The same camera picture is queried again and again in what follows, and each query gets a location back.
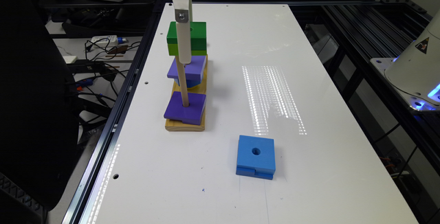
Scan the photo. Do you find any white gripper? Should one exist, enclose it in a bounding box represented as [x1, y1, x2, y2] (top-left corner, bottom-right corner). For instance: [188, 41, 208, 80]
[173, 0, 192, 64]

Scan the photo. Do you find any green square block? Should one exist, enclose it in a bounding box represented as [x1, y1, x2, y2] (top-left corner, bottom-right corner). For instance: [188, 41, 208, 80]
[166, 21, 207, 56]

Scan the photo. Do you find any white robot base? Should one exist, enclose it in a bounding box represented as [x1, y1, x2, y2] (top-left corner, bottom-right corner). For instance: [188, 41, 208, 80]
[370, 14, 439, 111]

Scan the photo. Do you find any light purple square block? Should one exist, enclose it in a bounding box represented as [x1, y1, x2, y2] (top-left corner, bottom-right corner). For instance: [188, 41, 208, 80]
[167, 56, 206, 81]

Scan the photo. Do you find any blue block under purple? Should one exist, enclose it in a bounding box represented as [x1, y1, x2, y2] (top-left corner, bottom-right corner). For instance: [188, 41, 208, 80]
[174, 78, 201, 88]

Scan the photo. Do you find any dark purple square block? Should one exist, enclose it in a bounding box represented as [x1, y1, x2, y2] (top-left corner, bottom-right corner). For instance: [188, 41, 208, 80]
[164, 91, 206, 125]

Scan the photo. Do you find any blue square block with hole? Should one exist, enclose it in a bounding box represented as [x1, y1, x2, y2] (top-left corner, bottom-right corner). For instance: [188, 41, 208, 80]
[236, 135, 276, 180]

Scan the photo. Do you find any white power strip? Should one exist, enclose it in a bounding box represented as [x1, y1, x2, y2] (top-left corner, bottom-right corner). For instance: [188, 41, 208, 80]
[91, 35, 128, 46]

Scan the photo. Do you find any wooden peg base board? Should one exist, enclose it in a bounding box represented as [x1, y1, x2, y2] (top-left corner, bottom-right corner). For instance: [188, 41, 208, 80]
[165, 55, 208, 131]

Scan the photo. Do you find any black office chair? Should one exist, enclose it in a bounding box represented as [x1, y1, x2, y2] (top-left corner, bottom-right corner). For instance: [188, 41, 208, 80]
[1, 0, 79, 223]

